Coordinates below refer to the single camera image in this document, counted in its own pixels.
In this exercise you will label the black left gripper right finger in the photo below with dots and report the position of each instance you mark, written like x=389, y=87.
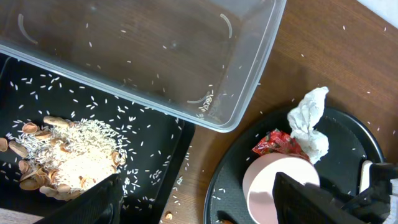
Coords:
x=298, y=203

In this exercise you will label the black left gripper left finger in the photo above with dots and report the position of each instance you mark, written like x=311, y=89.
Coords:
x=99, y=205

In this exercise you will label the pink bowl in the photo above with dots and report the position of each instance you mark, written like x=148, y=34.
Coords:
x=259, y=178

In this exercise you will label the rice and nut leftovers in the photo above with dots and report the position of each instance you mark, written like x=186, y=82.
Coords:
x=63, y=159

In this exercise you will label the red snack wrapper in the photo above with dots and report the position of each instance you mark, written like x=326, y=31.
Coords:
x=277, y=141

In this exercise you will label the orange carrot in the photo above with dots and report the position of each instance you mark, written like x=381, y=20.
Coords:
x=225, y=222

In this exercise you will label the white tissue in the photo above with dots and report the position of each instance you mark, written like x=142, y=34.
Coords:
x=302, y=121

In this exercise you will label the clear plastic waste bin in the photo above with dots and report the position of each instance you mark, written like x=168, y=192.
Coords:
x=200, y=61

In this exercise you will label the white plastic fork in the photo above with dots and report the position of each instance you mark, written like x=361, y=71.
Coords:
x=364, y=182

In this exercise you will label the black rectangular food tray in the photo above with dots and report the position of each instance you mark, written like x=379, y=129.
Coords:
x=155, y=143

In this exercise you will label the round black serving tray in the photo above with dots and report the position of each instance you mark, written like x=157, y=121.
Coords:
x=351, y=143

